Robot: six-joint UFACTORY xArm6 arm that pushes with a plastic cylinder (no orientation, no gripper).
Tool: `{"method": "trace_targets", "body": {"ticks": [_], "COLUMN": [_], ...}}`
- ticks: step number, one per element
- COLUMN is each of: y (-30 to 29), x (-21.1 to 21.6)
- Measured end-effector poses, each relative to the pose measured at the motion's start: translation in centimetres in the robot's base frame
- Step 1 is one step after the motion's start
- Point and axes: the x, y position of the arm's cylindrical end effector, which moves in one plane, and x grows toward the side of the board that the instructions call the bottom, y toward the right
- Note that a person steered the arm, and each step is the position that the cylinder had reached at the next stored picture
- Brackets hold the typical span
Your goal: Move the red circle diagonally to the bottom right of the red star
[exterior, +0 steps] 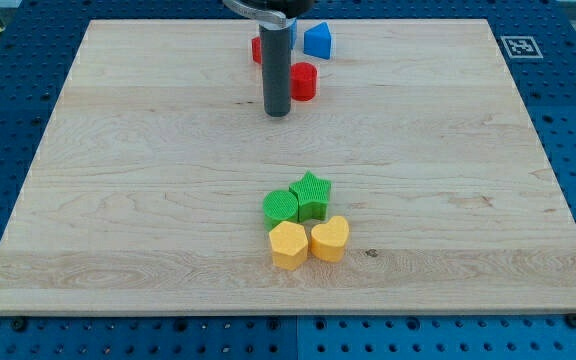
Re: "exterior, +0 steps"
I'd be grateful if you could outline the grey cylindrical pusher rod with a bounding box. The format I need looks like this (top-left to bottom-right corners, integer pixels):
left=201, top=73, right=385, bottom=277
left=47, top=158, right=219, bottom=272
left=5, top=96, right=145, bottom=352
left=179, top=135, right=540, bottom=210
left=259, top=25, right=291, bottom=117

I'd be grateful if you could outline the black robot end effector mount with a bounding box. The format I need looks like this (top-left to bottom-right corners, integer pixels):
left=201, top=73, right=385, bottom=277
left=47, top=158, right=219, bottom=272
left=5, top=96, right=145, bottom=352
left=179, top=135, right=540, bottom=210
left=222, top=0, right=314, bottom=29

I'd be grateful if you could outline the red cylinder block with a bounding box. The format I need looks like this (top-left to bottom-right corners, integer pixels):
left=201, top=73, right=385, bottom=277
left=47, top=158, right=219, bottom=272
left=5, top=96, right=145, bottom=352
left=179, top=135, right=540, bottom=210
left=290, top=62, right=318, bottom=101

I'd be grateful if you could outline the red star block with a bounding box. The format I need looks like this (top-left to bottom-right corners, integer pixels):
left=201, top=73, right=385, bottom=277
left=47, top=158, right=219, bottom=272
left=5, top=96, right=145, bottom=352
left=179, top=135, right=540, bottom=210
left=251, top=36, right=262, bottom=64

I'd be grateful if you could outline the green star block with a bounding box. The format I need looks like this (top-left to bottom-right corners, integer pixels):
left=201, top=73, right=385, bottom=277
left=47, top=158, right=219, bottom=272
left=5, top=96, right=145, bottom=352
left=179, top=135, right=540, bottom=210
left=289, top=171, right=332, bottom=222

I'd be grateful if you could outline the blue block behind rod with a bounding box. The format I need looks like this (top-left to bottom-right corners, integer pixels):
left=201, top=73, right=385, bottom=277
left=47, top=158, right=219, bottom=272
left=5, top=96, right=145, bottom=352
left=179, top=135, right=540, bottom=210
left=289, top=18, right=298, bottom=50

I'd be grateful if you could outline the blue triangular block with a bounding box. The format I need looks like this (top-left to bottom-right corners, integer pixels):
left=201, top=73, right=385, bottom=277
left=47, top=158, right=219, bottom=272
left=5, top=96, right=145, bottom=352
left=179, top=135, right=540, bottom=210
left=303, top=22, right=332, bottom=60

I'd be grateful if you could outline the green cylinder block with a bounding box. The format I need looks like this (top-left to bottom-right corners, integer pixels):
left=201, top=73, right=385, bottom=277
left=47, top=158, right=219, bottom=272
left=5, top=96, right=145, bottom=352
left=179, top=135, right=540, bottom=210
left=262, top=190, right=299, bottom=231

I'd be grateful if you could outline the wooden board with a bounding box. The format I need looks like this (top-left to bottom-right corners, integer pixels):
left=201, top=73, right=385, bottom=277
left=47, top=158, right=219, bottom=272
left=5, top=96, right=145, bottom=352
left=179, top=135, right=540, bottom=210
left=0, top=19, right=576, bottom=316

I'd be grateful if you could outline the yellow hexagon block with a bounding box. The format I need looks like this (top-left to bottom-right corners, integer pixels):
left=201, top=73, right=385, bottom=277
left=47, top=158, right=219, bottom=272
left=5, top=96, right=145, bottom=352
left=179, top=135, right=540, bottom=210
left=269, top=221, right=309, bottom=271

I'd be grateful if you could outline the yellow heart block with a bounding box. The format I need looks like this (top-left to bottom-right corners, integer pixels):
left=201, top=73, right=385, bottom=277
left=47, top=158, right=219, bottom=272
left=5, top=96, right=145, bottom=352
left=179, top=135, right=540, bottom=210
left=310, top=216, right=350, bottom=263

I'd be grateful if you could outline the white fiducial marker tag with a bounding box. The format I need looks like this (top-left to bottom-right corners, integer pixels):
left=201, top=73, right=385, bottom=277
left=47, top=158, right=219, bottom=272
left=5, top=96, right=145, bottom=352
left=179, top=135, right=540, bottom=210
left=501, top=35, right=543, bottom=59

